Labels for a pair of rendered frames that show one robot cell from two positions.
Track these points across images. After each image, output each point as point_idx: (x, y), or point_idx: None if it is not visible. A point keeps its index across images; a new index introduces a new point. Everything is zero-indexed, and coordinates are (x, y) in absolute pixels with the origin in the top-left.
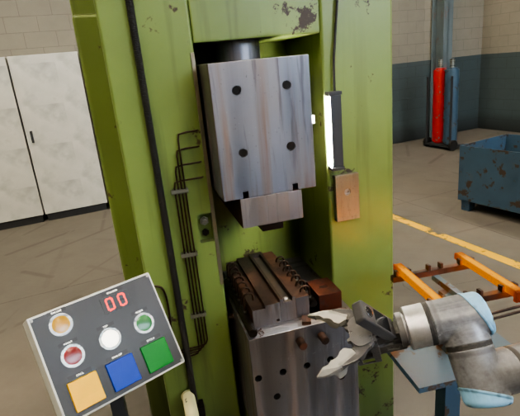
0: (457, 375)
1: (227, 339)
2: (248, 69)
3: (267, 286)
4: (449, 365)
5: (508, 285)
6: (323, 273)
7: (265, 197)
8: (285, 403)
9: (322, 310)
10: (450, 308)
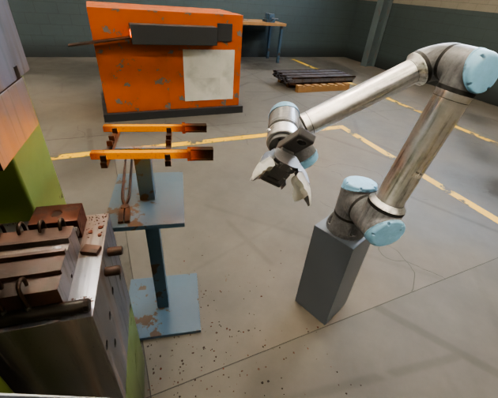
0: (303, 154)
1: None
2: None
3: None
4: (167, 202)
5: (171, 125)
6: (2, 215)
7: (1, 99)
8: (118, 341)
9: (82, 234)
10: (292, 114)
